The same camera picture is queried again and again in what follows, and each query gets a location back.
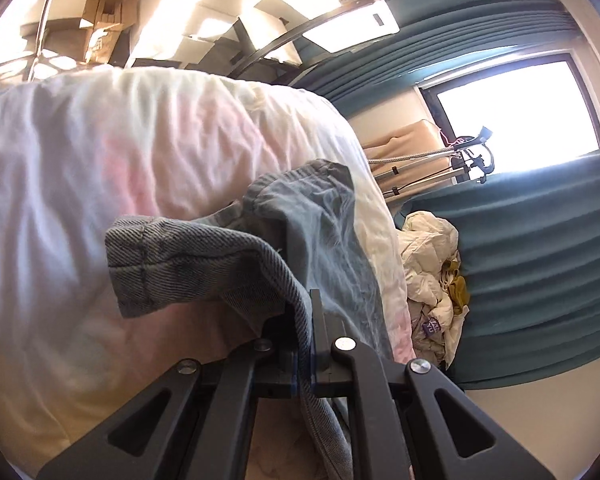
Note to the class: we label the cardboard boxes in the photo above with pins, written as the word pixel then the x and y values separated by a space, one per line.
pixel 105 20

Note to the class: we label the teal curtain by window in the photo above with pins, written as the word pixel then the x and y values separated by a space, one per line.
pixel 435 36

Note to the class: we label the beige cloth over radiator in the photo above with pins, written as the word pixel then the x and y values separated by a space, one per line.
pixel 405 147

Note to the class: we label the metal tripod stand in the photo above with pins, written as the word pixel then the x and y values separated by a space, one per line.
pixel 471 158

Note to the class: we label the blue denim jeans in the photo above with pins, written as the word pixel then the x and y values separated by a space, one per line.
pixel 291 232

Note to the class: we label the mustard yellow garment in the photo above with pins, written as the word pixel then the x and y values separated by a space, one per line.
pixel 455 285

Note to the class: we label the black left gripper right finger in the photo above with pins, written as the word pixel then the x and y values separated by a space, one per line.
pixel 408 421

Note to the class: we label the pastel rainbow duvet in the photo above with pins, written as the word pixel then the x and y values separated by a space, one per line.
pixel 78 151

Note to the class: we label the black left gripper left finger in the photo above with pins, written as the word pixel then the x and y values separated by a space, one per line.
pixel 195 421

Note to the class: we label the cream puffer jacket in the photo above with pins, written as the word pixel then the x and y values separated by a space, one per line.
pixel 426 242

